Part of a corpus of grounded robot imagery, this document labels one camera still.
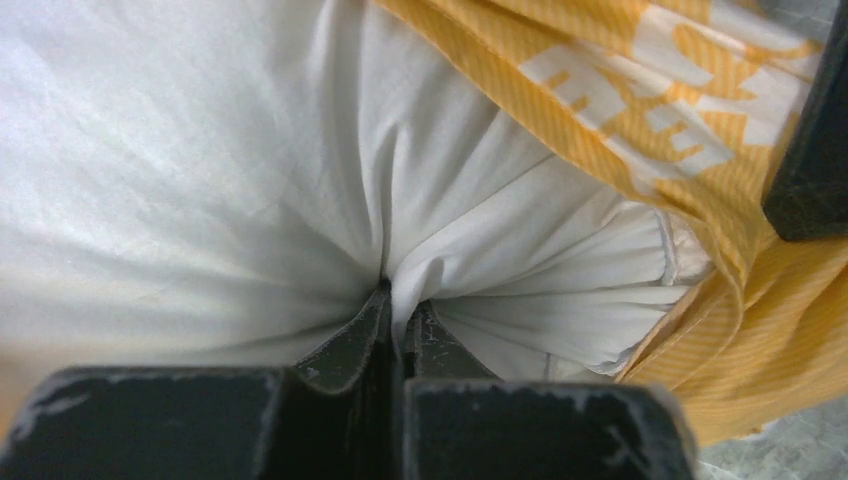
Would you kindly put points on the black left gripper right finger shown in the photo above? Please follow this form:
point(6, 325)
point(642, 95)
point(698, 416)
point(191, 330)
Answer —
point(460, 421)

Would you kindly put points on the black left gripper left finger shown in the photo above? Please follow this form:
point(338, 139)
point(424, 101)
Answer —
point(326, 416)

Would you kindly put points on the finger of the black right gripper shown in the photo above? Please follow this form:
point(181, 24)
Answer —
point(808, 198)

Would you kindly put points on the blue and orange pillowcase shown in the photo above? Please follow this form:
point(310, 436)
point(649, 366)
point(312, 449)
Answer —
point(684, 105)

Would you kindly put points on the white pillow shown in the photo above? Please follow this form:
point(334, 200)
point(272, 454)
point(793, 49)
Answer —
point(226, 182)

